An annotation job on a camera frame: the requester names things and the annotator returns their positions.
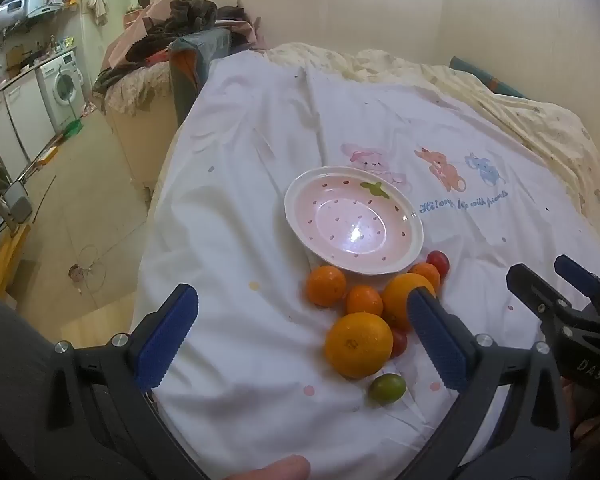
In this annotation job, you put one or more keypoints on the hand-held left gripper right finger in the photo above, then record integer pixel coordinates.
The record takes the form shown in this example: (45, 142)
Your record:
(437, 342)

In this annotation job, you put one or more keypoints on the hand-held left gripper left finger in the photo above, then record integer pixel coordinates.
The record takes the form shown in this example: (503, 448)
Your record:
(166, 342)

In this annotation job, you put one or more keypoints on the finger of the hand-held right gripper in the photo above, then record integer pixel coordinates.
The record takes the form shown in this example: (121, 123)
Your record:
(580, 277)
(535, 292)

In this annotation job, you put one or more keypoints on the red cherry tomato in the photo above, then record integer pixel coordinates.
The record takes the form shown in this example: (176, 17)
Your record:
(399, 342)
(438, 261)

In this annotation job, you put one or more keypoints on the large orange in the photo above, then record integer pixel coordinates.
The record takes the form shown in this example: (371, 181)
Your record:
(397, 297)
(358, 345)

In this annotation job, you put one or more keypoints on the small tangerine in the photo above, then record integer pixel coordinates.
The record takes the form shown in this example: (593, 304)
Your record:
(364, 301)
(428, 272)
(326, 286)

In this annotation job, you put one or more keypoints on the pink strawberry-print plate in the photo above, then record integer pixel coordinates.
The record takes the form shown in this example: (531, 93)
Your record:
(350, 220)

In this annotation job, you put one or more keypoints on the person's left hand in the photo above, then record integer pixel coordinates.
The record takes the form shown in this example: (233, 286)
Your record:
(275, 469)

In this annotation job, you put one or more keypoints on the small green fruit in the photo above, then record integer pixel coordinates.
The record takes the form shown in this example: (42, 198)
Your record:
(387, 388)

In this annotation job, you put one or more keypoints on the person's grey clothing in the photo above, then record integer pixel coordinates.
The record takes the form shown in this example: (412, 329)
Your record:
(5, 385)

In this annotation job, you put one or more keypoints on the cream floral quilt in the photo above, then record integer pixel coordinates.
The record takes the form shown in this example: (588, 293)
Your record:
(535, 110)

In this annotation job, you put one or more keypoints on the white animal-print blanket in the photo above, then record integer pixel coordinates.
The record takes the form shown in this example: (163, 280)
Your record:
(260, 185)

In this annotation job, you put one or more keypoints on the grey chair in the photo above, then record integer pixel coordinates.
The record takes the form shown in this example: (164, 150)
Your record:
(17, 205)

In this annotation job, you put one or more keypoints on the teal pillow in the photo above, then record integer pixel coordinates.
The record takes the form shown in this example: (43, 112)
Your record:
(472, 74)

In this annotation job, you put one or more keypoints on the green dustpan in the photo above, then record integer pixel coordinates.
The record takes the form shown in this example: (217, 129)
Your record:
(72, 129)

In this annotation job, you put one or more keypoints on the beige floral cloth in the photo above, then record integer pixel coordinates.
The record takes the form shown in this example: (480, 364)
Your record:
(135, 85)

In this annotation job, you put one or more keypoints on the white kitchen cabinet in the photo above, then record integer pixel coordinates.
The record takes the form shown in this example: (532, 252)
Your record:
(15, 120)

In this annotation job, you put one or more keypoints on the teal grey cushion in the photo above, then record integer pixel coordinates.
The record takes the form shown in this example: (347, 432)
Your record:
(200, 70)

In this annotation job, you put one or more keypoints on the white washing machine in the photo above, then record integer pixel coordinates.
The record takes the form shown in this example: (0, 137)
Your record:
(62, 85)

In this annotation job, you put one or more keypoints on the pile of clothes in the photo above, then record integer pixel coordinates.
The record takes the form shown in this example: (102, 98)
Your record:
(190, 12)

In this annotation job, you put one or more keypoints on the hanging cloth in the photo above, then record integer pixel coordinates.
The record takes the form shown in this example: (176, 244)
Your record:
(98, 6)

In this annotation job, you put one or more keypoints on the yellow wooden frame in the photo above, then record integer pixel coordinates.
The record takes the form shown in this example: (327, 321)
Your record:
(2, 260)

